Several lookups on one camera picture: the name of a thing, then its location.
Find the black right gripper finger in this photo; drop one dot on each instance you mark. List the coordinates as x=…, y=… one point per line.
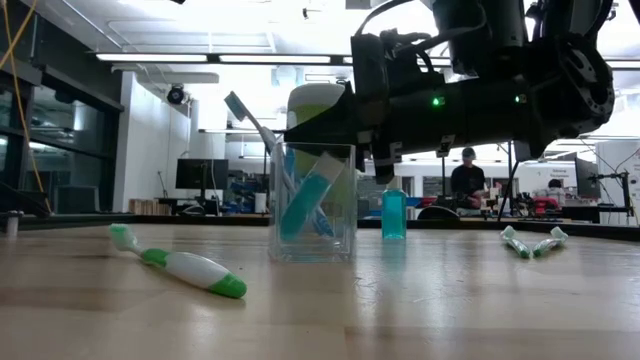
x=335, y=120

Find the blue toothpaste tube white cap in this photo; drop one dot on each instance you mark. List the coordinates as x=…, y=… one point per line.
x=305, y=200

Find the teal mouthwash bottle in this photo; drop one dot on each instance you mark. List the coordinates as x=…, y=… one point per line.
x=394, y=215

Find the thick green white toothbrush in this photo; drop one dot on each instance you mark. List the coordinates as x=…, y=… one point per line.
x=190, y=267

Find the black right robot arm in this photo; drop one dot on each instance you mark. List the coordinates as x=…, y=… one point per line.
x=525, y=110

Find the green white wipes canister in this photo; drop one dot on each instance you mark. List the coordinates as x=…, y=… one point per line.
x=312, y=100

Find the person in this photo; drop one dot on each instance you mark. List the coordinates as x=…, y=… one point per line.
x=467, y=180
x=555, y=184

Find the clear acrylic organizer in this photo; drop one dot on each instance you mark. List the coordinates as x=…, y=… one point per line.
x=280, y=245

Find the black computer monitor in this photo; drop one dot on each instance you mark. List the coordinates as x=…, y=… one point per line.
x=200, y=173
x=586, y=177

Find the small grey standoff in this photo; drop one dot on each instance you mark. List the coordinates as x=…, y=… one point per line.
x=12, y=222

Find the black ceiling-mounted camera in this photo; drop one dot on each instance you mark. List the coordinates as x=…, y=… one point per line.
x=176, y=95

